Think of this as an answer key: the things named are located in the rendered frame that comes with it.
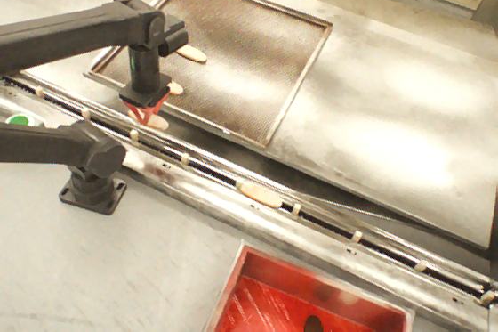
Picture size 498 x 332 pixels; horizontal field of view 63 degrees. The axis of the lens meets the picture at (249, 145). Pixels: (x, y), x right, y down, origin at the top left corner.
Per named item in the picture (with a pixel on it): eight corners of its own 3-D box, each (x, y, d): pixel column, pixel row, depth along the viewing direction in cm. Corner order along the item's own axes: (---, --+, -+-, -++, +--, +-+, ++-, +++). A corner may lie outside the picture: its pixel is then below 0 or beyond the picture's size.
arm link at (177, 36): (114, 2, 71) (148, 22, 68) (160, -19, 78) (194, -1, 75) (121, 58, 80) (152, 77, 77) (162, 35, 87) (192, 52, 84)
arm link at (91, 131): (68, 173, 83) (86, 187, 81) (59, 139, 76) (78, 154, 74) (104, 149, 89) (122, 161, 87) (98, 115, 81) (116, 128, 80)
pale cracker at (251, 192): (236, 192, 90) (237, 190, 89) (244, 181, 93) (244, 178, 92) (277, 211, 88) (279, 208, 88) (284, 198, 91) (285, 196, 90)
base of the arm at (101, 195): (58, 201, 86) (110, 216, 85) (49, 178, 80) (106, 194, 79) (78, 171, 92) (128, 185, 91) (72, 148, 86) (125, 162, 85)
